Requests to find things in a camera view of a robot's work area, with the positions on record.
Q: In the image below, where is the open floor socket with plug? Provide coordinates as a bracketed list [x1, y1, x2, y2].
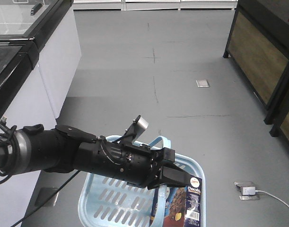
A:
[234, 182, 260, 201]

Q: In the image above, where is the white chest freezer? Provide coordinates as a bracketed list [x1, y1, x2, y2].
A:
[0, 42, 56, 227]
[0, 0, 81, 118]

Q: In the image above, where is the light blue plastic basket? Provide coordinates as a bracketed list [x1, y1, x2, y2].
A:
[77, 135, 206, 227]

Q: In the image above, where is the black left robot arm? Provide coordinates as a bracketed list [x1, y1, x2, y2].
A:
[0, 124, 191, 189]

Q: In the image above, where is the dark chocolate cookie box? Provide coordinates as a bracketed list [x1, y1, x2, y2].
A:
[149, 175, 205, 227]

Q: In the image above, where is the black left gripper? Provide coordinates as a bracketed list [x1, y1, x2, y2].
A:
[73, 139, 191, 190]

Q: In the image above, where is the closed steel floor box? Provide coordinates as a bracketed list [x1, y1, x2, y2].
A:
[35, 187, 59, 207]

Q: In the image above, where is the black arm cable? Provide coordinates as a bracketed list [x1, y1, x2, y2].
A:
[0, 169, 80, 227]

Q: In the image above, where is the far steel floor socket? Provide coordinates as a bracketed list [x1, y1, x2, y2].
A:
[196, 79, 210, 87]

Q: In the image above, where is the far white chest freezer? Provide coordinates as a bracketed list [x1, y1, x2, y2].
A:
[0, 0, 81, 118]

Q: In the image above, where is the white power cable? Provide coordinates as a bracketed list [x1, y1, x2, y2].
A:
[254, 190, 289, 216]

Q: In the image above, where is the black wood-panel display stand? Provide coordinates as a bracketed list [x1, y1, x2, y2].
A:
[223, 0, 289, 124]

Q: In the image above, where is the near white chest freezer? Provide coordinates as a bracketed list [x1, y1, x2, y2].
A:
[0, 42, 56, 227]

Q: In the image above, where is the near black wood display stand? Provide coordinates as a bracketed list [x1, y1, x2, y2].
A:
[269, 104, 289, 152]

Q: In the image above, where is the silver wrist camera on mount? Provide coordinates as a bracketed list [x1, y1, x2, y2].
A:
[121, 115, 149, 143]

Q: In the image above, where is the white shelf base rear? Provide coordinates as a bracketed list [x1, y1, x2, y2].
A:
[73, 0, 238, 11]

